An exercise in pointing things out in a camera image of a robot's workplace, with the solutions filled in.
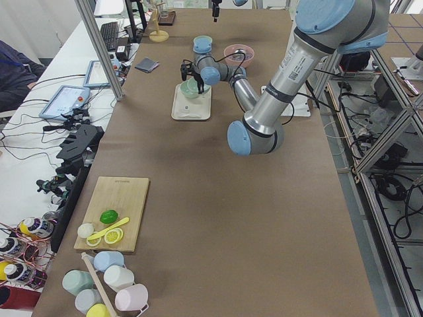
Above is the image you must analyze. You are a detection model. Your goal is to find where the cream rabbit tray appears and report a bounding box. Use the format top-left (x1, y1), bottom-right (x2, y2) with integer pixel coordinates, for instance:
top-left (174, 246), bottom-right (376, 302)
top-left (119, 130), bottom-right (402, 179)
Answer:
top-left (171, 83), bottom-right (212, 121)

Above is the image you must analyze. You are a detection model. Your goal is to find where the grey folded cloth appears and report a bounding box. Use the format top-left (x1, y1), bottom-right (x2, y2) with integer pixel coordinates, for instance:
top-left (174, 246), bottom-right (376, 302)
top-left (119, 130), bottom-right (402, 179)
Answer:
top-left (135, 57), bottom-right (159, 73)

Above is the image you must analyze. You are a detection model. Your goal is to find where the pink bowl with ice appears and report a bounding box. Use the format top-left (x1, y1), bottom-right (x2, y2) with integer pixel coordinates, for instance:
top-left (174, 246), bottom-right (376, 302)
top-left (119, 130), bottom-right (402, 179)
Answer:
top-left (223, 44), bottom-right (255, 69)

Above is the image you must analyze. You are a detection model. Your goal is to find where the white garlic bulb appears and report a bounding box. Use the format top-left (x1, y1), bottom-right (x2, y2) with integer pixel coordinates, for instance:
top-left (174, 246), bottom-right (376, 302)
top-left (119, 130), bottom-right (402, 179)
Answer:
top-left (77, 223), bottom-right (95, 239)

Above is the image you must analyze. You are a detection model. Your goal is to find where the aluminium frame post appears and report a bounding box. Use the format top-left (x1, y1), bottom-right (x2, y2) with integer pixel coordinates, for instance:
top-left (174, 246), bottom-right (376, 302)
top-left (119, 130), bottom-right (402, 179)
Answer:
top-left (74, 0), bottom-right (124, 101)

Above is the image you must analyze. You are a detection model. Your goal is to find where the blue cup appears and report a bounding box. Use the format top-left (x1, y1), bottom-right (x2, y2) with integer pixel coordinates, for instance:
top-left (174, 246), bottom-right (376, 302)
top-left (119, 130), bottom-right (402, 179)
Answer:
top-left (93, 251), bottom-right (124, 272)

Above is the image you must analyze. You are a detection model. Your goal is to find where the green cup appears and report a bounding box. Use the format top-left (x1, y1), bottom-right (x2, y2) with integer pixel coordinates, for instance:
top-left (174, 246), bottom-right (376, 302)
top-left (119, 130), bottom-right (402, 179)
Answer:
top-left (62, 270), bottom-right (94, 296)

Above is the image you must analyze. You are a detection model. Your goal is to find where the seated person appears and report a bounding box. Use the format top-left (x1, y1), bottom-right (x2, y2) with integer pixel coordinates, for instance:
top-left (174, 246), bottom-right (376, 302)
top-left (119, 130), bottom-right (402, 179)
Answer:
top-left (1, 41), bottom-right (46, 112)

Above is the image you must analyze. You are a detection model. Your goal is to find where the lemon slice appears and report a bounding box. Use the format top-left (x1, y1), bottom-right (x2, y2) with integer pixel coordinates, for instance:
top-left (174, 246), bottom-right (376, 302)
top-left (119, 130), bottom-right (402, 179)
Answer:
top-left (104, 227), bottom-right (124, 244)
top-left (85, 236), bottom-right (102, 247)

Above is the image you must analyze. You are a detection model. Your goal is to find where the pink cup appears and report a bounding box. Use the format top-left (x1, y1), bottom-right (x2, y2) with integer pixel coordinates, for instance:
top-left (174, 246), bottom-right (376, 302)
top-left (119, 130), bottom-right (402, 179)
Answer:
top-left (115, 284), bottom-right (149, 312)

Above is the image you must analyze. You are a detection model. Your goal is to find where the yellow plastic knife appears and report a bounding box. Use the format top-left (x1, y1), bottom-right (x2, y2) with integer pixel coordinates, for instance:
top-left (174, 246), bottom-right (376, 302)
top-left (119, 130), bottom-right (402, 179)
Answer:
top-left (87, 217), bottom-right (130, 240)

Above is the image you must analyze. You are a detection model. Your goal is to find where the black tray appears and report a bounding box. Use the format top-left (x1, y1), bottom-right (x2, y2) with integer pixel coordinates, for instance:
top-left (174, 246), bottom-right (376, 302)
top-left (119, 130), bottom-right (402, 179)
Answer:
top-left (159, 11), bottom-right (176, 26)

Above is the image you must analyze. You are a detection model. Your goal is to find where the wooden cutting board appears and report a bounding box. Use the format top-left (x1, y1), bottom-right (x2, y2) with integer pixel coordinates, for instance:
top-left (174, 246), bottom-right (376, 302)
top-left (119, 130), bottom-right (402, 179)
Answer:
top-left (74, 176), bottom-right (150, 253)

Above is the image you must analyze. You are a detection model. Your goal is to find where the black gripper stand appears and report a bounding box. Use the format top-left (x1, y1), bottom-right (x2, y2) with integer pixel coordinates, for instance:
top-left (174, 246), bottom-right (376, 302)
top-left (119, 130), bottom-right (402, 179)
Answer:
top-left (56, 124), bottom-right (104, 176)

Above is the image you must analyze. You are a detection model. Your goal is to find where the green lime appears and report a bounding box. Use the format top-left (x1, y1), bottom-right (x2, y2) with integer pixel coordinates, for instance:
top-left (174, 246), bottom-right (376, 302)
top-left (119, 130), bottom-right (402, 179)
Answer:
top-left (100, 209), bottom-right (118, 225)

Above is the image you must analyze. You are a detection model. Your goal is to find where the teach pendant tablet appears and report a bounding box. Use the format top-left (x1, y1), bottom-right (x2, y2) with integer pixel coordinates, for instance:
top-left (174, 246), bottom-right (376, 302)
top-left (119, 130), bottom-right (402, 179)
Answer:
top-left (83, 60), bottom-right (110, 88)
top-left (38, 85), bottom-right (91, 121)

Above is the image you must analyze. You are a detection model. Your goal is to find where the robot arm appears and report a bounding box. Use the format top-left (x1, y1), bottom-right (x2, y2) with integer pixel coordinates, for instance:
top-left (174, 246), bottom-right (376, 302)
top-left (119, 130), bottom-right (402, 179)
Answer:
top-left (180, 0), bottom-right (390, 156)

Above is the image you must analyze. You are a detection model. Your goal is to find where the wooden mug tree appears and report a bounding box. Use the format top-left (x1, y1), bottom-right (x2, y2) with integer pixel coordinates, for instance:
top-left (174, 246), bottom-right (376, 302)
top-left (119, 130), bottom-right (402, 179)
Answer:
top-left (149, 1), bottom-right (169, 42)

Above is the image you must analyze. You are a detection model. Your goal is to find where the white cup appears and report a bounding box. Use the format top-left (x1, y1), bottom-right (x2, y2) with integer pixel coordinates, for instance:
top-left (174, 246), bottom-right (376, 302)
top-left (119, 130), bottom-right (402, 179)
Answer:
top-left (103, 265), bottom-right (135, 292)

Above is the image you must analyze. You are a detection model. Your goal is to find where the white wire cup rack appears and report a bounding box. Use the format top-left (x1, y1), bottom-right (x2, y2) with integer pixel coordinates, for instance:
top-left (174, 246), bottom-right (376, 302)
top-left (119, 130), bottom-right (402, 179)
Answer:
top-left (81, 252), bottom-right (149, 316)

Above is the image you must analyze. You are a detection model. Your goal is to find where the black keyboard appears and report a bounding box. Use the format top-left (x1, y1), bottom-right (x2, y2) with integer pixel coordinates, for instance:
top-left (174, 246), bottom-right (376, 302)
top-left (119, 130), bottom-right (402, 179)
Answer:
top-left (100, 22), bottom-right (119, 52)

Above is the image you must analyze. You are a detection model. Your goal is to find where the green bowl on tray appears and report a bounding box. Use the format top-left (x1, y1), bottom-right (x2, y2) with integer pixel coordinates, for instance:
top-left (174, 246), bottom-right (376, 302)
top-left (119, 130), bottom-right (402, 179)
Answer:
top-left (180, 81), bottom-right (211, 99)

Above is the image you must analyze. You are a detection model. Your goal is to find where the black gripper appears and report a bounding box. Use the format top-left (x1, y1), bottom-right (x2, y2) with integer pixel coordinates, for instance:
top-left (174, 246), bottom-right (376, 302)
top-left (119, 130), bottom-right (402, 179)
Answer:
top-left (211, 0), bottom-right (221, 22)
top-left (180, 59), bottom-right (204, 94)

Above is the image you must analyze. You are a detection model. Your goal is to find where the yellow cup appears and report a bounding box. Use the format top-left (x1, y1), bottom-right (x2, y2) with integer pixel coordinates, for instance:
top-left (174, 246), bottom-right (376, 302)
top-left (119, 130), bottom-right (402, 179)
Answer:
top-left (86, 303), bottom-right (110, 317)

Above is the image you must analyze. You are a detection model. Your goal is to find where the grey cup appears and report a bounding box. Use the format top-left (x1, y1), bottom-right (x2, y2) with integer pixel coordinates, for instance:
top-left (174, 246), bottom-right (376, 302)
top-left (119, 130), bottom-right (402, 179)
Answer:
top-left (75, 289), bottom-right (103, 314)

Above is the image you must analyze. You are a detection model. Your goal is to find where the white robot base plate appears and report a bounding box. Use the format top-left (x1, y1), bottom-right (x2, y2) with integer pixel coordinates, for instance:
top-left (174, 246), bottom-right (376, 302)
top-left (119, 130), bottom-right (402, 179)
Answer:
top-left (282, 86), bottom-right (311, 117)

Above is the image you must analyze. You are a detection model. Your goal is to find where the green bowl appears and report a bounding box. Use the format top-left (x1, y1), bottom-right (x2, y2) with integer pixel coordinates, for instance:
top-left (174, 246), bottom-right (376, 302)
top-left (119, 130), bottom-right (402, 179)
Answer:
top-left (193, 35), bottom-right (213, 53)
top-left (186, 78), bottom-right (209, 95)
top-left (180, 81), bottom-right (211, 99)

